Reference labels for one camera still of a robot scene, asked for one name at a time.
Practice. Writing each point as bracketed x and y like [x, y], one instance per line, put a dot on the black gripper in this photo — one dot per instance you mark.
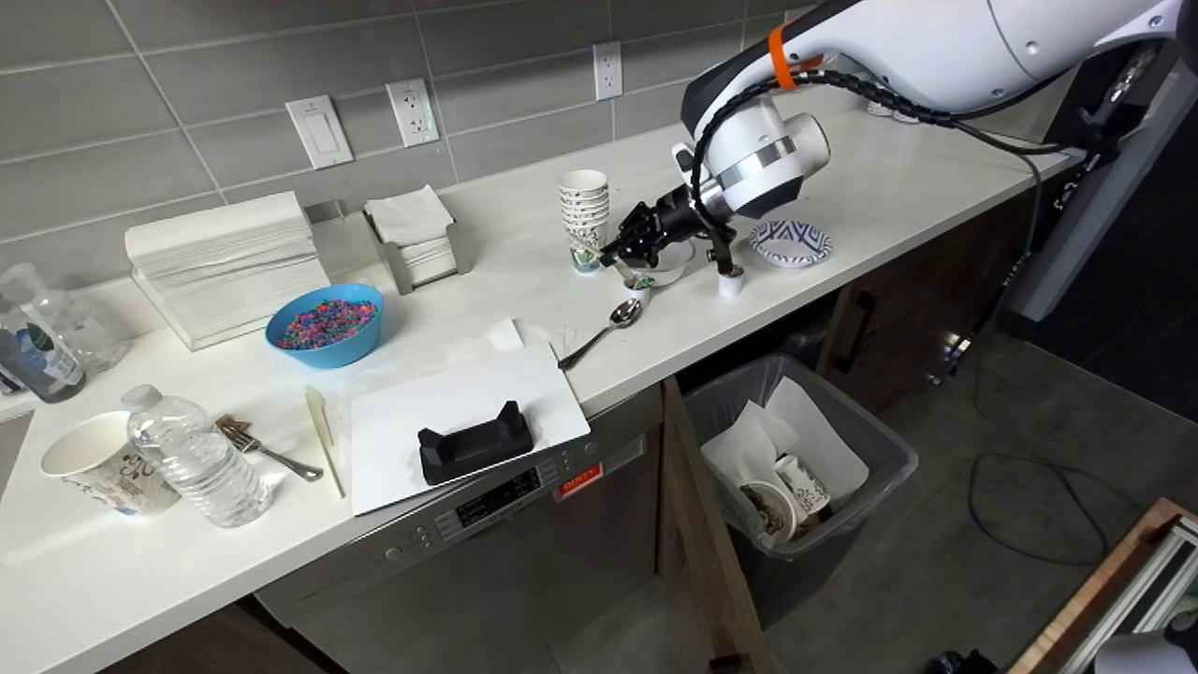
[687, 219]

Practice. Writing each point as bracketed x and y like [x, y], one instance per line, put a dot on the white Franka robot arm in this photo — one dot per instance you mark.
[974, 50]

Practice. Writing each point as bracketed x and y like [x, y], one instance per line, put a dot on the white bowl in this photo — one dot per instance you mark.
[669, 279]

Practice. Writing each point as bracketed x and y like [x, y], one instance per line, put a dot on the metal spoon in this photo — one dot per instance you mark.
[623, 311]

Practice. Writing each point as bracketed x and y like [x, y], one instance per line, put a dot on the white coffee pod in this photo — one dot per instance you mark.
[730, 284]

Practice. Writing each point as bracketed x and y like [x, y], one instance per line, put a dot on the blue bowl with candies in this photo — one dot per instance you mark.
[325, 326]

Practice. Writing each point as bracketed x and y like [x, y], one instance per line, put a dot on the stack of printed paper cups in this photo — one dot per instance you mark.
[587, 209]

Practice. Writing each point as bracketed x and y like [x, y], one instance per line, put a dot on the white paper napkin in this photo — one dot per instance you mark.
[517, 337]

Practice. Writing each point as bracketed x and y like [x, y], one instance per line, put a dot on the blue patterned paper plate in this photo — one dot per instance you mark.
[793, 244]

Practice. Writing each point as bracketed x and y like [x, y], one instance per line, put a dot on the small white napkin box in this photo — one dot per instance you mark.
[418, 236]

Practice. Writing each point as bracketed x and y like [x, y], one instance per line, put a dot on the red label sticker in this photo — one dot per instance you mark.
[578, 479]

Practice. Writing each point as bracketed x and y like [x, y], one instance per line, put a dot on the white paper sheets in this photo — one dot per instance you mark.
[800, 432]

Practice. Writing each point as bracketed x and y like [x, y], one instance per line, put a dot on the black plastic holder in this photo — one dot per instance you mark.
[474, 442]

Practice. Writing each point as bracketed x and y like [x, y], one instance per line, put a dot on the wooden base cabinet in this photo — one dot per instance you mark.
[912, 287]

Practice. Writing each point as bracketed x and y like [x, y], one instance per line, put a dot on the white board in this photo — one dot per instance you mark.
[423, 425]

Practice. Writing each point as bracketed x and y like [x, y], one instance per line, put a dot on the crushed printed paper cup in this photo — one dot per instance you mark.
[805, 479]

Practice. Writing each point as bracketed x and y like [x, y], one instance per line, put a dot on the used paper cup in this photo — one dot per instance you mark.
[768, 511]

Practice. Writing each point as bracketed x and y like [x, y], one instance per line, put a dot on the open cabinet door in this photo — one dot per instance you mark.
[698, 537]

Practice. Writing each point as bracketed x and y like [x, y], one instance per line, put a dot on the wooden stir stick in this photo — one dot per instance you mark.
[328, 442]

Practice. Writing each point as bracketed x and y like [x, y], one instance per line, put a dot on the steel dishwasher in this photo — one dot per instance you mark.
[474, 587]

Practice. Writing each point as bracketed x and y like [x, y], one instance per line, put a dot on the gray trash bin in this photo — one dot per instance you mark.
[809, 581]

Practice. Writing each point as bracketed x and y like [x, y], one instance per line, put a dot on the metal fork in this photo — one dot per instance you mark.
[266, 451]

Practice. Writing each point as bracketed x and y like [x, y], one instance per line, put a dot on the clear plastic water bottle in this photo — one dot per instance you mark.
[200, 462]

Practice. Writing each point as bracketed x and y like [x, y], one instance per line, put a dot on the clear bottle blue label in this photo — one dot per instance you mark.
[39, 350]

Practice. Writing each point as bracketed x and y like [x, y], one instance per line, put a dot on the white wall outlet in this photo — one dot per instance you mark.
[413, 113]
[609, 69]

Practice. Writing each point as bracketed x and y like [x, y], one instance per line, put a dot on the white light switch plate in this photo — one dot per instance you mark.
[318, 134]

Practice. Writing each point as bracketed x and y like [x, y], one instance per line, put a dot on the gray robot mount column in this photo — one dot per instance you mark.
[1086, 227]

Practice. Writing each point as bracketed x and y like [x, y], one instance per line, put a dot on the wooden frame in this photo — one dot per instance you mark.
[1100, 599]

